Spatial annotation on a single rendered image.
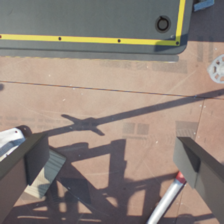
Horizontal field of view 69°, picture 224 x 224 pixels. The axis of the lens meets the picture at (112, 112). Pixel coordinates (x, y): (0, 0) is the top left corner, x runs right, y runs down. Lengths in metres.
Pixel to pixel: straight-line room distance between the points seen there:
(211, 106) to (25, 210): 1.21
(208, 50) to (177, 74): 0.17
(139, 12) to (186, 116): 0.59
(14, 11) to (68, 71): 0.36
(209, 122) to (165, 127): 0.23
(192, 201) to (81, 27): 1.10
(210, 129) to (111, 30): 0.74
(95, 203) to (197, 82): 0.88
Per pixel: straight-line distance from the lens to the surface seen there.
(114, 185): 1.03
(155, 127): 0.89
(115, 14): 0.50
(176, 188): 1.05
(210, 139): 1.03
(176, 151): 0.17
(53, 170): 0.99
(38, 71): 0.87
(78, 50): 0.49
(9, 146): 0.95
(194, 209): 1.26
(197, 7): 0.89
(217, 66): 0.84
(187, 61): 0.88
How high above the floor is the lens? 0.80
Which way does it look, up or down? 75 degrees down
